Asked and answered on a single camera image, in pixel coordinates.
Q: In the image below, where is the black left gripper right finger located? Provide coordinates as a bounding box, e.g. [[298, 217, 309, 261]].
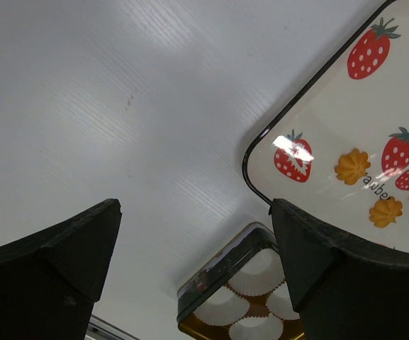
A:
[[270, 199, 409, 339]]

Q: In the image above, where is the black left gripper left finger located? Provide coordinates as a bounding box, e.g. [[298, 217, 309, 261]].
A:
[[0, 199, 122, 339]]

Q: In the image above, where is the orange cookie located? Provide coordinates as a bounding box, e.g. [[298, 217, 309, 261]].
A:
[[369, 197, 403, 228], [334, 148, 371, 185]]

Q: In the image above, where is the white paper cup back right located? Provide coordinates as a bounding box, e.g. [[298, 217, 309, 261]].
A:
[[266, 281, 300, 320]]

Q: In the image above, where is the white paper cup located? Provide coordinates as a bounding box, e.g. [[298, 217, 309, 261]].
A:
[[266, 281, 300, 320], [228, 314, 284, 340], [228, 249, 285, 296], [194, 287, 250, 327]]

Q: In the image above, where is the white paper cup back left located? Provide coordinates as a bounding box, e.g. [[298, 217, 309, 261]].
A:
[[228, 249, 285, 296]]

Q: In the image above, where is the white paper cup front right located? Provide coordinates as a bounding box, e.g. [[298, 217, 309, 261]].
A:
[[228, 314, 284, 340]]

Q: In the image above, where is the gold square cookie tin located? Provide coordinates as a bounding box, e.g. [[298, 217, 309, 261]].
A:
[[177, 222, 306, 340]]

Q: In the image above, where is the white paper cup front left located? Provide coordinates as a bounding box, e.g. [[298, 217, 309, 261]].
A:
[[194, 287, 250, 327]]

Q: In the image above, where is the strawberry print tray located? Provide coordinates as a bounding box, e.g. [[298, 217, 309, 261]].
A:
[[242, 1, 409, 252]]

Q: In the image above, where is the aluminium rail frame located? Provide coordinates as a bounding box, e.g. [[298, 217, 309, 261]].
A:
[[85, 315, 140, 340]]

